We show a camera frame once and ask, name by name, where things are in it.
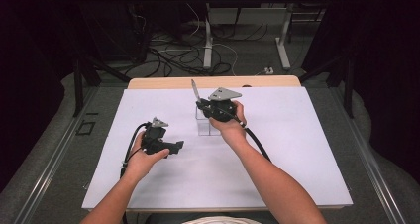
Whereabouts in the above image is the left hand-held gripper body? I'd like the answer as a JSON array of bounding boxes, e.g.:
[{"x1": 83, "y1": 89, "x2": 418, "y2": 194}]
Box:
[{"x1": 141, "y1": 116, "x2": 172, "y2": 156}]

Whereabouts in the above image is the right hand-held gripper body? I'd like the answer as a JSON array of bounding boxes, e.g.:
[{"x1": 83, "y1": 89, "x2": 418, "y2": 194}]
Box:
[{"x1": 206, "y1": 87, "x2": 243, "y2": 123}]

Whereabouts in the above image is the white pen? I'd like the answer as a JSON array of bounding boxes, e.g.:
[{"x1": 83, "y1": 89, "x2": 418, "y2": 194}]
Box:
[{"x1": 190, "y1": 78, "x2": 202, "y2": 103}]

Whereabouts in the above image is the clear plastic pen holder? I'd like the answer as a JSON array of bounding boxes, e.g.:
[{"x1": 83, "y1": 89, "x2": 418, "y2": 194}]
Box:
[{"x1": 195, "y1": 104, "x2": 222, "y2": 137}]

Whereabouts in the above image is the person's right hand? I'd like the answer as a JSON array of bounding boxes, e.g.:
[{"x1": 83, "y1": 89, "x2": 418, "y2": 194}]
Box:
[{"x1": 208, "y1": 99, "x2": 248, "y2": 147}]

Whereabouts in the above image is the person's left hand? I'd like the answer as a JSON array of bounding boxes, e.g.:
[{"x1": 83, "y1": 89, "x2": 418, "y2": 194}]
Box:
[{"x1": 123, "y1": 131, "x2": 170, "y2": 182}]

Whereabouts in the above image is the white background desk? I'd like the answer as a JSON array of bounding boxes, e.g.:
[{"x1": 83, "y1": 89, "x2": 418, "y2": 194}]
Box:
[{"x1": 182, "y1": 0, "x2": 335, "y2": 70}]

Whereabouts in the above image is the white table cover sheet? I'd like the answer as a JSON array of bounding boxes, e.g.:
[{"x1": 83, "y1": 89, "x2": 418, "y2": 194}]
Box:
[{"x1": 81, "y1": 86, "x2": 354, "y2": 210}]

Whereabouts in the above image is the person's white shirt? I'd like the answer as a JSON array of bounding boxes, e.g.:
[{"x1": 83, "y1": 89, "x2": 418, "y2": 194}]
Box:
[{"x1": 180, "y1": 215, "x2": 262, "y2": 224}]

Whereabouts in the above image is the black metal stand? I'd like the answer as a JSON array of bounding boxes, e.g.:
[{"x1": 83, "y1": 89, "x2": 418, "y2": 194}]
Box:
[
  {"x1": 298, "y1": 54, "x2": 356, "y2": 119},
  {"x1": 72, "y1": 55, "x2": 132, "y2": 118}
]

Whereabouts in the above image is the left hand-held gripper cable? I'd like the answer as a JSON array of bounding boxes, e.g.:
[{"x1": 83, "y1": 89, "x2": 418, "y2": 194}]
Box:
[{"x1": 119, "y1": 121, "x2": 152, "y2": 179}]

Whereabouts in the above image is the hand-held gripper cable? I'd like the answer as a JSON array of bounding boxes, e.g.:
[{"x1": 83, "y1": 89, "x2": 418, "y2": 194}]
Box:
[
  {"x1": 119, "y1": 121, "x2": 152, "y2": 179},
  {"x1": 233, "y1": 115, "x2": 272, "y2": 163}
]

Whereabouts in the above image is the tangle of black floor cables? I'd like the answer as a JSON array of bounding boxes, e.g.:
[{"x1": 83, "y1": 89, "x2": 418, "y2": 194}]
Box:
[{"x1": 122, "y1": 19, "x2": 268, "y2": 78}]

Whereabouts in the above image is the right hand-held gripper cable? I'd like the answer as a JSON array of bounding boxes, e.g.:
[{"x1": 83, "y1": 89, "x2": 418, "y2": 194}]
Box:
[{"x1": 233, "y1": 115, "x2": 272, "y2": 163}]

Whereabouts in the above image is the white floor cable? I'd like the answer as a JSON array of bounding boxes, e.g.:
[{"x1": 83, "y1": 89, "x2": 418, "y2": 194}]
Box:
[{"x1": 186, "y1": 2, "x2": 240, "y2": 77}]

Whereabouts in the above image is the aluminium floor rail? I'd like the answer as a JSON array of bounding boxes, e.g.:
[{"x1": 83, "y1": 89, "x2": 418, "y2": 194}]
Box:
[
  {"x1": 13, "y1": 86, "x2": 100, "y2": 224},
  {"x1": 326, "y1": 86, "x2": 407, "y2": 224}
]

